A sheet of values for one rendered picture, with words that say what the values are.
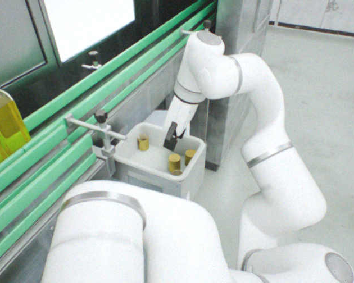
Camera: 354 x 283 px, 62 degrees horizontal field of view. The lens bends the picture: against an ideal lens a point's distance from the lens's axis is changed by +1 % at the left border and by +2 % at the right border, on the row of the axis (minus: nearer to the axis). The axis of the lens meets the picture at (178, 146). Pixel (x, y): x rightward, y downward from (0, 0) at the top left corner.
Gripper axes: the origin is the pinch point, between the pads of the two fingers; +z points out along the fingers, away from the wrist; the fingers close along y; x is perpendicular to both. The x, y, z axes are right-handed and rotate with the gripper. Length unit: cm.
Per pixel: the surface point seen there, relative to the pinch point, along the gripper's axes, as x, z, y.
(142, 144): -9.2, 11.6, -2.7
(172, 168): 2.6, 9.6, 1.7
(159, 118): -12.4, 17.4, -22.6
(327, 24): 60, 62, -346
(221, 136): 10, 55, -72
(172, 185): 5.6, 5.9, 9.5
